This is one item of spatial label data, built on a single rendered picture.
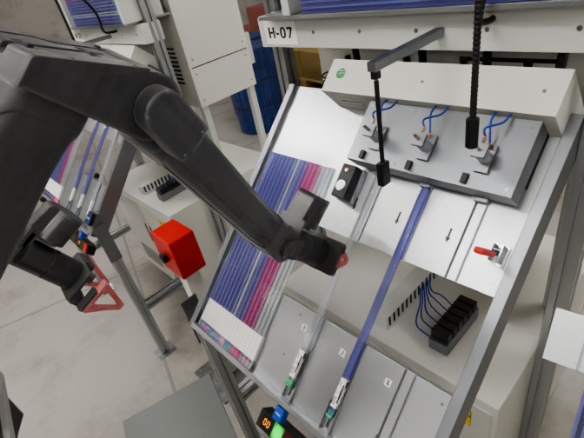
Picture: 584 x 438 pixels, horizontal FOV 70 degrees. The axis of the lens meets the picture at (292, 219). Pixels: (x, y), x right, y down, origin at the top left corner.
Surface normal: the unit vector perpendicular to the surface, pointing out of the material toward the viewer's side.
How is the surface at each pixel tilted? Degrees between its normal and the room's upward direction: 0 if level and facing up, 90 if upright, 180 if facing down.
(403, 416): 43
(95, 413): 0
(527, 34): 90
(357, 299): 0
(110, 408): 0
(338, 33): 90
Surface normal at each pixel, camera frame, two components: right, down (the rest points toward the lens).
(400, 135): -0.62, -0.26
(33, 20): 0.47, 0.41
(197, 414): -0.18, -0.82
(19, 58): -0.42, -0.15
